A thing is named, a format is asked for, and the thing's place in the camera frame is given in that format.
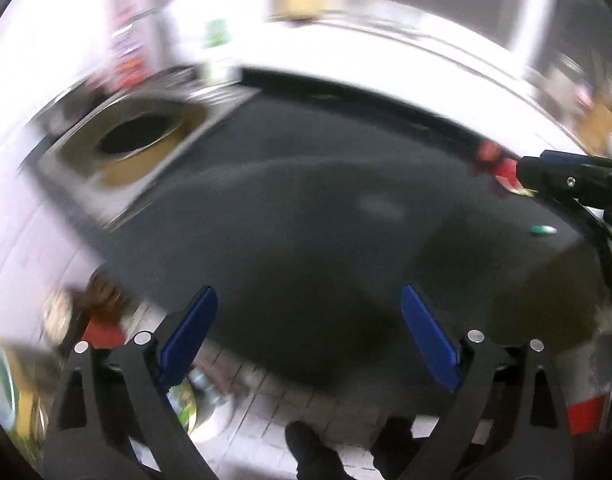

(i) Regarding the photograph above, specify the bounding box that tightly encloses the green white marker pen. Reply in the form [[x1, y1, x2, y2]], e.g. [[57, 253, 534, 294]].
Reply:
[[530, 224, 557, 236]]

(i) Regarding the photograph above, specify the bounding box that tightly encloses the red plastic cup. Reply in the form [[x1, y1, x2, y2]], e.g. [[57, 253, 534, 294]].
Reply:
[[475, 139, 534, 197]]

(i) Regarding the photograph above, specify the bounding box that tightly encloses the steel sink basin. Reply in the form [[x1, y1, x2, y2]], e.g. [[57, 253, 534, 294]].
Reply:
[[38, 84, 258, 228]]

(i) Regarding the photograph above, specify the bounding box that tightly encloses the sink faucet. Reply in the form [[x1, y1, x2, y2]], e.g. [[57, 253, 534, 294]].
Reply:
[[112, 0, 176, 73]]

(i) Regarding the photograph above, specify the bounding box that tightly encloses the green label soap bottle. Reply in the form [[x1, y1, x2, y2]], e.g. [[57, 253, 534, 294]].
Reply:
[[204, 18, 236, 86]]

